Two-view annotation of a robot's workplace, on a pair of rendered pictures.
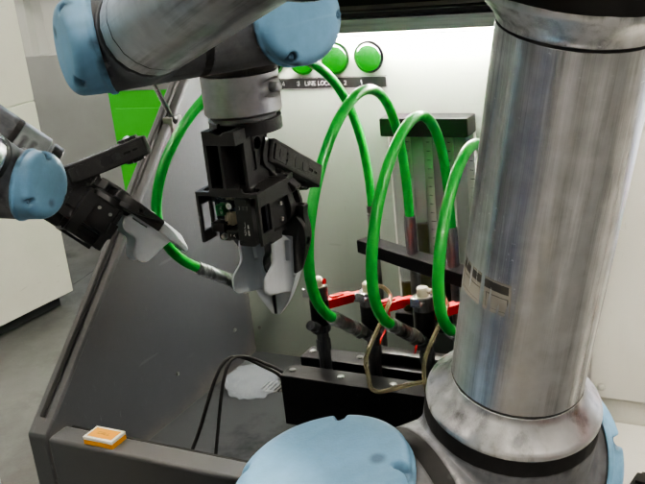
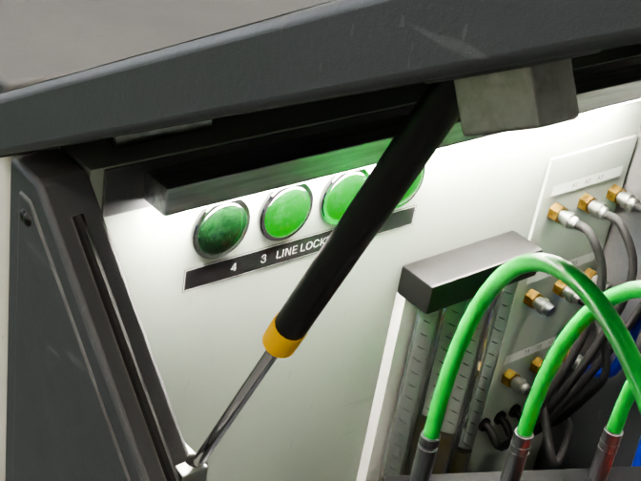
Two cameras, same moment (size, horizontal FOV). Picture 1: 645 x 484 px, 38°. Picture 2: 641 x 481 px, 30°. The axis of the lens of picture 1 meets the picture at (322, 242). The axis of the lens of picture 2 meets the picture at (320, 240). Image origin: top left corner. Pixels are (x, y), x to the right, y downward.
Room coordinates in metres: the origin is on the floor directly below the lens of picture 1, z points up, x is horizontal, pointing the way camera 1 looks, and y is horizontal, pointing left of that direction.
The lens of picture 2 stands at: (1.27, 0.75, 1.82)
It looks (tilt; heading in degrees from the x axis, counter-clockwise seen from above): 30 degrees down; 287
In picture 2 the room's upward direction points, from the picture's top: 10 degrees clockwise
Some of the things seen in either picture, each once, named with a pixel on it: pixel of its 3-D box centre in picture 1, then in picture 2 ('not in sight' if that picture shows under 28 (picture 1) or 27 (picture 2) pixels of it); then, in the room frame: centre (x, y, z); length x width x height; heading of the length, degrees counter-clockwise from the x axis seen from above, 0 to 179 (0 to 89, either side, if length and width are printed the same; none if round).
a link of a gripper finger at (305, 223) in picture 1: (287, 230); not in sight; (0.89, 0.03, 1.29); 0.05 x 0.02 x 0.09; 61
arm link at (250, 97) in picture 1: (244, 96); not in sight; (0.89, 0.06, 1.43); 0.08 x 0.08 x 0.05
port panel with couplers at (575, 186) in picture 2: not in sight; (567, 288); (1.33, -0.32, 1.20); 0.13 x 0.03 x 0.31; 61
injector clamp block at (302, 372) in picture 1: (405, 421); not in sight; (1.16, -0.09, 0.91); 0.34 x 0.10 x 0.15; 61
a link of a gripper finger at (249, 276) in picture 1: (250, 277); not in sight; (0.89, 0.08, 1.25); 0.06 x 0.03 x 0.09; 151
